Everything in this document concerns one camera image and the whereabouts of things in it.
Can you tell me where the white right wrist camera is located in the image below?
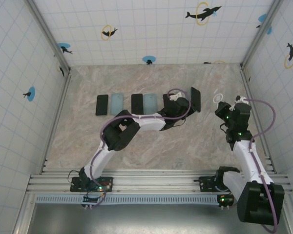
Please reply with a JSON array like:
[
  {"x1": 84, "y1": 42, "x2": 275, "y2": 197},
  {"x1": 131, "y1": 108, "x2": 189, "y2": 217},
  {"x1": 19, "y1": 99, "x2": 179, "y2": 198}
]
[{"x1": 235, "y1": 95, "x2": 250, "y2": 106}]

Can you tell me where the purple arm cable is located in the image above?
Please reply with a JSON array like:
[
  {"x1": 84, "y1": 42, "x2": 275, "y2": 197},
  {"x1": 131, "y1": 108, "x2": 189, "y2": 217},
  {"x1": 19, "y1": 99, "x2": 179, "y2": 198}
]
[
  {"x1": 89, "y1": 88, "x2": 192, "y2": 208},
  {"x1": 230, "y1": 97, "x2": 279, "y2": 233}
]

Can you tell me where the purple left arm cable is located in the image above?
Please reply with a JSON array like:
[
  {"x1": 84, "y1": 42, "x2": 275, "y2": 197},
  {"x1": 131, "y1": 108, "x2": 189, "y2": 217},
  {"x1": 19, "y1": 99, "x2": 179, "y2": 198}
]
[{"x1": 89, "y1": 88, "x2": 192, "y2": 208}]

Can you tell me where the wide aluminium base rail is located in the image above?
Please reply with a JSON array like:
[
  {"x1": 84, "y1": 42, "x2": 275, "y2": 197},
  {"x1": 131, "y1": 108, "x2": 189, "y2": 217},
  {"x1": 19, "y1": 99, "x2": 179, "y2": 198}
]
[{"x1": 26, "y1": 169, "x2": 293, "y2": 195}]

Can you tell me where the aluminium corner post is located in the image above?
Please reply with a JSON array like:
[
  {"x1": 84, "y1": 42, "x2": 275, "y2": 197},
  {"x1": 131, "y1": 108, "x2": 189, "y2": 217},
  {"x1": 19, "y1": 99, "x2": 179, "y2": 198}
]
[
  {"x1": 239, "y1": 0, "x2": 284, "y2": 70},
  {"x1": 24, "y1": 0, "x2": 72, "y2": 74}
]

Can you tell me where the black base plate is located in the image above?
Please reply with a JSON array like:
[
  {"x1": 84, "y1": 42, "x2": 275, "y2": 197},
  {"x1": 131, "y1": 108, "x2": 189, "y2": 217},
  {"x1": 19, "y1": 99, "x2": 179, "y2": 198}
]
[
  {"x1": 70, "y1": 175, "x2": 114, "y2": 193},
  {"x1": 199, "y1": 175, "x2": 245, "y2": 193}
]

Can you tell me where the dark grey metal panel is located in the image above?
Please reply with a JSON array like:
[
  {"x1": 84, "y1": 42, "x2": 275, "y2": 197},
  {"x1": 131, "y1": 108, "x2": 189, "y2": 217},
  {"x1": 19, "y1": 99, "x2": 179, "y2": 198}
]
[{"x1": 26, "y1": 204, "x2": 292, "y2": 234}]

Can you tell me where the aluminium side rail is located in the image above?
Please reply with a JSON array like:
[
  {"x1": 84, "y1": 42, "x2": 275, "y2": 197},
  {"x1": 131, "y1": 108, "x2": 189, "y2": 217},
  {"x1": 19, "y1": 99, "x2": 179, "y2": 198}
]
[
  {"x1": 40, "y1": 70, "x2": 73, "y2": 174},
  {"x1": 239, "y1": 64, "x2": 278, "y2": 174}
]

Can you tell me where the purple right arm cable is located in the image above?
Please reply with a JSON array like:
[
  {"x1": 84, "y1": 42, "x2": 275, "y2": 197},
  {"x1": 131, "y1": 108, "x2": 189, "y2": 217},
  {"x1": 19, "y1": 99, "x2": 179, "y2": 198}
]
[{"x1": 230, "y1": 97, "x2": 279, "y2": 233}]

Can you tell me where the white slotted cable duct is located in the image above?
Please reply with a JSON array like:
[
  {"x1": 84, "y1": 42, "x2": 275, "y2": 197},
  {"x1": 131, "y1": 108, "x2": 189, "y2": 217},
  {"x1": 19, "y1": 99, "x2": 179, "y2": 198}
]
[{"x1": 35, "y1": 194, "x2": 235, "y2": 205}]

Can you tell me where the plain blue blob decal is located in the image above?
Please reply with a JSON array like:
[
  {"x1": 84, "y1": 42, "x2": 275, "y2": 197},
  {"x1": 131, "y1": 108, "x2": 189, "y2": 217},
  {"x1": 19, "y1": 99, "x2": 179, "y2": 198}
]
[{"x1": 256, "y1": 13, "x2": 273, "y2": 35}]

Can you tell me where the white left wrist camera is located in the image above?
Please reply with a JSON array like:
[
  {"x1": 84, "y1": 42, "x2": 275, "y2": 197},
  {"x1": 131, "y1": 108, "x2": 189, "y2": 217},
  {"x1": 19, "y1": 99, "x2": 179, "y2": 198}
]
[{"x1": 167, "y1": 91, "x2": 184, "y2": 101}]

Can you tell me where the small controller circuit board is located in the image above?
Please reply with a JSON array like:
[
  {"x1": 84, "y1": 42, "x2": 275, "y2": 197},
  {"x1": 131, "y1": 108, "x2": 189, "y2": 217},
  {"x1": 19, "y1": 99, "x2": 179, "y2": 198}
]
[
  {"x1": 82, "y1": 191, "x2": 106, "y2": 210},
  {"x1": 216, "y1": 194, "x2": 235, "y2": 210}
]

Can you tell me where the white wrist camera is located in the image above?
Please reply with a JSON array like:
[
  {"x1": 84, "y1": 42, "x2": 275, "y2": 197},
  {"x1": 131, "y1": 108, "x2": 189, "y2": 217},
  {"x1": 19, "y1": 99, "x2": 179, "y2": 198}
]
[
  {"x1": 167, "y1": 91, "x2": 184, "y2": 101},
  {"x1": 235, "y1": 95, "x2": 250, "y2": 106}
]

